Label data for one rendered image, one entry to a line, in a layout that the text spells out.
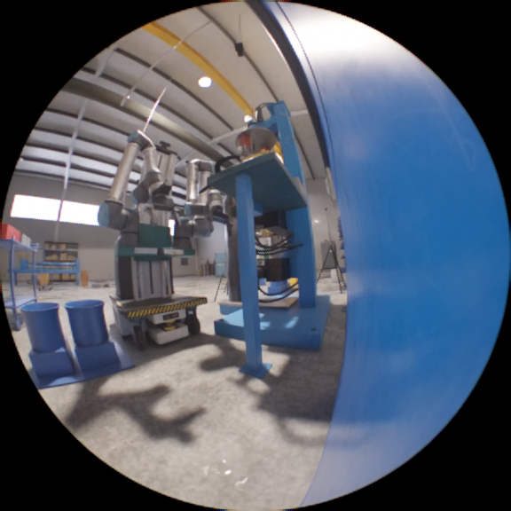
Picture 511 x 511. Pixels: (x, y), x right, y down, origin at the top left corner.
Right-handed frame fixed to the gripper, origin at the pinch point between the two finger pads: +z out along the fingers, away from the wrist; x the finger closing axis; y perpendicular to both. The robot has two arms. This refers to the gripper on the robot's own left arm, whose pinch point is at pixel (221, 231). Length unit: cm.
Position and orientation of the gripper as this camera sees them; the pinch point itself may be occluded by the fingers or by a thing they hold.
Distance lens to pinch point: 97.2
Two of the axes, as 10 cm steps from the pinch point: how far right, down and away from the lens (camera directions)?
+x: 7.0, 1.2, 7.1
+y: 6.6, -4.8, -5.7
